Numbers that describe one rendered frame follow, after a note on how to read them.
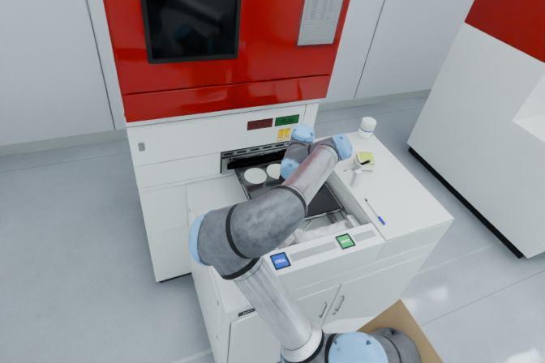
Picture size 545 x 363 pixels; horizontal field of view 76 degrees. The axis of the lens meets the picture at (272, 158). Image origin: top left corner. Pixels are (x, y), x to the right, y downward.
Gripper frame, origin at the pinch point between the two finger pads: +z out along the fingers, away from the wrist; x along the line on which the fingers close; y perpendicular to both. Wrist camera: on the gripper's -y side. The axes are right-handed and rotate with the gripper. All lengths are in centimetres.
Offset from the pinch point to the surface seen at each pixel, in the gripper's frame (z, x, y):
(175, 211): 34, -1, 55
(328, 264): 5.5, 19.0, -17.9
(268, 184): 10.1, -13.1, 13.7
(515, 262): 106, -90, -156
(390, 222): 3.3, -5.8, -37.6
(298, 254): 2.3, 20.8, -6.9
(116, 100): 68, -103, 163
